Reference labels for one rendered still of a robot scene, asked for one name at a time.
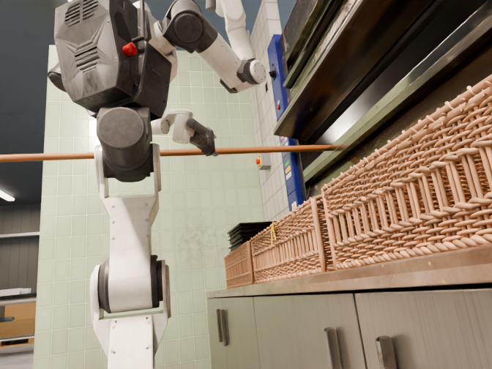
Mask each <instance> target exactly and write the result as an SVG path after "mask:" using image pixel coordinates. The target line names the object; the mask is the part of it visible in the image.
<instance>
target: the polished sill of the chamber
mask: <svg viewBox="0 0 492 369"><path fill-rule="evenodd" d="M491 14H492V0H487V1H486V2H485V3H484V4H483V5H482V6H481V7H480V8H479V9H478V10H477V11H476V12H475V13H474V14H472V15H471V16H470V17H469V18H468V19H467V20H466V21H465V22H464V23H462V24H461V25H460V26H459V27H458V28H457V29H456V30H455V31H454V32H453V33H451V35H450V36H449V37H448V38H447V39H446V40H445V41H443V42H442V43H441V44H440V45H439V46H438V47H437V48H436V49H435V50H433V51H432V52H431V53H430V54H429V55H428V56H427V57H426V58H425V59H423V60H422V61H421V62H420V63H419V64H418V65H417V66H416V67H415V68H414V69H413V70H412V71H411V72H410V73H409V74H408V75H407V76H406V77H404V78H403V79H402V80H401V81H400V82H399V83H398V84H397V85H396V86H394V87H393V88H392V89H391V90H390V91H389V92H388V93H387V94H386V95H384V96H383V97H382V98H381V99H380V100H379V101H378V102H377V103H376V104H375V105H374V106H373V107H372V108H371V109H370V110H369V111H368V112H367V113H365V114H364V115H363V116H362V117H361V118H360V119H359V120H358V121H357V122H355V123H354V124H353V125H352V126H351V127H350V128H349V129H348V130H347V131H345V132H344V134H342V136H341V137H339V139H337V140H336V141H335V142H334V143H333V144H332V145H331V146H330V147H329V148H328V149H326V150H325V151H324V152H323V153H322V154H321V155H320V156H319V157H318V158H316V159H315V160H314V161H313V162H312V163H311V164H310V165H309V166H308V167H307V168H306V169H305V170H304V171H303V174H304V177H306V176H307V175H308V174H309V173H310V172H311V171H312V170H313V169H314V168H316V167H317V166H318V165H319V164H320V163H322V162H323V161H324V160H325V159H326V158H327V157H328V156H330V155H331V154H332V153H333V152H334V151H335V150H336V149H337V148H339V147H340V146H341V145H342V144H343V143H345V142H346V141H347V140H348V139H349V138H350V137H351V136H352V135H353V134H355V133H356V132H357V131H358V130H359V129H360V128H362V127H363V126H364V125H365V124H366V123H368V122H369V121H370V120H371V119H372V118H373V117H374V116H375V115H376V114H378V113H379V112H380V111H381V110H382V109H383V108H385V107H386V106H387V105H388V104H389V103H391V102H392V101H393V100H394V99H395V98H396V97H397V96H398V95H399V94H400V93H402V92H403V91H404V90H405V89H407V88H408V87H409V86H410V85H411V84H412V83H413V82H415V81H416V80H417V79H418V78H419V77H420V76H421V75H422V74H423V73H425V72H426V71H427V70H428V69H430V68H431V67H432V66H433V65H434V64H435V63H436V62H437V61H438V60H440V59H441V58H442V57H443V56H444V55H445V54H446V53H448V52H449V51H450V50H451V49H453V48H454V47H455V46H456V45H457V44H458V43H459V42H460V41H461V40H462V39H464V38H465V37H466V36H467V35H468V34H470V33H471V32H472V31H473V30H474V29H476V28H477V27H478V26H479V25H480V24H481V23H482V22H483V21H484V20H485V19H487V18H488V17H489V16H490V15H491Z"/></svg>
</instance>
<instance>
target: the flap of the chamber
mask: <svg viewBox="0 0 492 369"><path fill-rule="evenodd" d="M432 1H433V0H359V1H358V3H357V5H356V6H355V8H354V9H353V10H352V12H351V14H350V15H349V16H348V18H347V20H346V22H345V23H344V24H343V26H342V27H341V29H340V31H339V32H338V33H337V35H336V37H335V38H334V40H333V41H332V43H331V44H330V46H329V47H328V49H327V50H326V52H325V54H324V55H323V56H322V58H321V60H320V61H319V63H318V64H317V65H316V67H315V69H314V71H313V72H312V73H311V75H310V77H309V78H308V79H307V81H306V82H305V84H304V86H303V87H302V89H301V90H300V92H299V94H298V95H297V96H296V98H295V99H294V101H293V102H292V104H291V106H290V107H289V109H288V110H287V111H286V113H285V115H284V116H283V118H282V119H281V120H280V123H279V124H278V126H277V127H276V128H275V130H274V133H273V135H278V136H282V137H286V138H293V139H297V140H301V141H307V140H308V139H309V137H310V136H311V135H312V134H314V132H315V131H316V130H317V129H318V128H319V127H320V125H321V124H322V123H323V122H324V121H325V120H326V119H327V117H328V116H329V115H330V114H331V113H332V112H333V111H334V110H335V109H336V108H337V107H338V106H339V104H340V103H341V102H342V101H343V100H344V99H345V98H346V96H347V95H348V94H349V93H350V92H351V91H352V90H353V88H354V87H355V86H356V85H357V84H358V83H359V82H360V81H361V80H362V79H363V78H364V77H365V75H366V74H367V73H368V72H369V71H370V70H371V69H372V67H373V66H374V65H375V64H376V63H377V62H378V61H379V59H380V58H381V57H382V56H383V55H384V54H385V53H386V52H387V51H388V50H389V49H390V48H391V47H392V45H393V44H394V43H395V42H396V41H397V40H398V38H399V37H400V36H401V35H402V34H403V33H404V31H405V30H407V28H408V27H410V25H411V24H412V23H413V22H414V21H415V20H416V19H417V17H418V16H419V15H420V14H421V13H422V12H423V11H424V9H425V8H426V7H427V6H428V5H429V4H430V3H431V2H432ZM344 63H347V65H348V67H347V68H346V69H344V68H343V64H344ZM311 106H313V107H314V110H313V111H311V110H310V107H311Z"/></svg>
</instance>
